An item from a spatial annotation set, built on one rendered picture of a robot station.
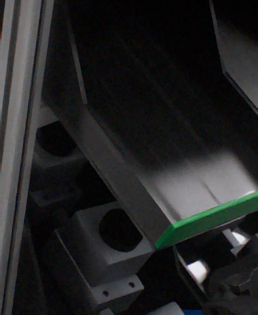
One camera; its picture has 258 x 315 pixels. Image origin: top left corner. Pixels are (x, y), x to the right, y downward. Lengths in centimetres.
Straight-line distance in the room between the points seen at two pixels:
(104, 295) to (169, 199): 12
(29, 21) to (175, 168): 13
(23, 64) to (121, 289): 19
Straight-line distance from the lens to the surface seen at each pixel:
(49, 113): 54
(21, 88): 50
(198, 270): 73
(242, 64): 68
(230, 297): 48
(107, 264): 58
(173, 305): 59
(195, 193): 53
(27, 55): 49
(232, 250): 71
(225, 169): 56
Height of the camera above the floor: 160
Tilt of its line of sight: 25 degrees down
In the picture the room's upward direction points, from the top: 11 degrees clockwise
